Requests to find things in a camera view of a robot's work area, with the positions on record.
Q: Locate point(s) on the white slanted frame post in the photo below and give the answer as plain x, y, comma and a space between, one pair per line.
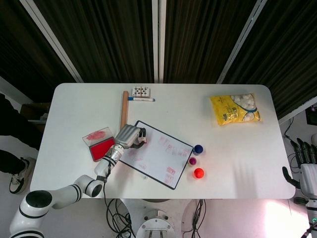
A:
52, 39
242, 39

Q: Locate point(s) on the white stamped paper sheet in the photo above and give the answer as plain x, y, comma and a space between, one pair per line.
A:
161, 158

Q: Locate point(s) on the black and white sneaker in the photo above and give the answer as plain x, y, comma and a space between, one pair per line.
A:
21, 178

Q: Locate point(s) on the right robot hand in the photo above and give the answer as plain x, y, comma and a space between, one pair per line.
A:
309, 177

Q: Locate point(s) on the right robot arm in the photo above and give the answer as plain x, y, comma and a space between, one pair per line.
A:
312, 210

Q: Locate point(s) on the white upright frame post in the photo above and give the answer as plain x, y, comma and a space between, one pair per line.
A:
158, 39

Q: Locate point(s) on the brown cardboard box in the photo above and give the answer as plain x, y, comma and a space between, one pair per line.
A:
34, 110

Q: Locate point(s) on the yellow cotton ball bag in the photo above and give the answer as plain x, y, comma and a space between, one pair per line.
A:
230, 111

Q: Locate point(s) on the black electronic device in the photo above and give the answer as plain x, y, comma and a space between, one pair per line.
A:
312, 116

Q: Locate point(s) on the person in black clothes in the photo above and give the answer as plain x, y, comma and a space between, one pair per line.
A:
12, 124

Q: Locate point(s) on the blue round stamp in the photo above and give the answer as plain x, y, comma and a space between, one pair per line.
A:
198, 149

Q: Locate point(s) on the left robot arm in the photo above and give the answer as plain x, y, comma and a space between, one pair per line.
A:
67, 192

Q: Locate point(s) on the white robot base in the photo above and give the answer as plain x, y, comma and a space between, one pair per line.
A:
154, 220

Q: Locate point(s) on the dark curtain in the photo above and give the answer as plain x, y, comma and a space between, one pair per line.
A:
111, 37

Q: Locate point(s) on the orange plastic cup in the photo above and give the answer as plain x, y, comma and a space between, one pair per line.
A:
198, 173

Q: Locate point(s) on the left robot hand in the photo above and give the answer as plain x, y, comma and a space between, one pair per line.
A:
126, 136

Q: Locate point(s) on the blue whiteboard marker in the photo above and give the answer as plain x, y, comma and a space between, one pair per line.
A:
141, 99

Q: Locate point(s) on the wooden rolling pin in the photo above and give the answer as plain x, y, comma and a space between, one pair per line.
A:
123, 109

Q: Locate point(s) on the pink plastic cup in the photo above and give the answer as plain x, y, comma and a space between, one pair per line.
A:
193, 161

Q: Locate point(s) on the white stamp with red base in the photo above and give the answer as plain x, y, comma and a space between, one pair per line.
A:
142, 140

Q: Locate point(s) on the red ink pad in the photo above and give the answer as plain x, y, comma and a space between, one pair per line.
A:
99, 150

